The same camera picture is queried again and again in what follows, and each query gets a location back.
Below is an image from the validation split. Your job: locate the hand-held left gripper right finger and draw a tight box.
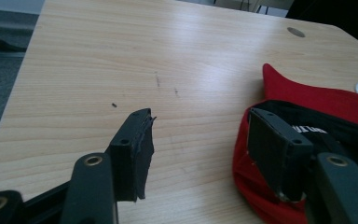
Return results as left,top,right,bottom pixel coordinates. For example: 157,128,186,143
247,107,358,224

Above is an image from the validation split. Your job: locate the grey cable grommet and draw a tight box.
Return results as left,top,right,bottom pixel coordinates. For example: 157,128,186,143
286,26,307,38

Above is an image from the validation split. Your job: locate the red cap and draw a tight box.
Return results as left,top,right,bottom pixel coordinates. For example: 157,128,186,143
232,63,358,224

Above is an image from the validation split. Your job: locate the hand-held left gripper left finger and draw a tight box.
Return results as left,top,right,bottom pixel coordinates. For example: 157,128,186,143
60,107,157,224

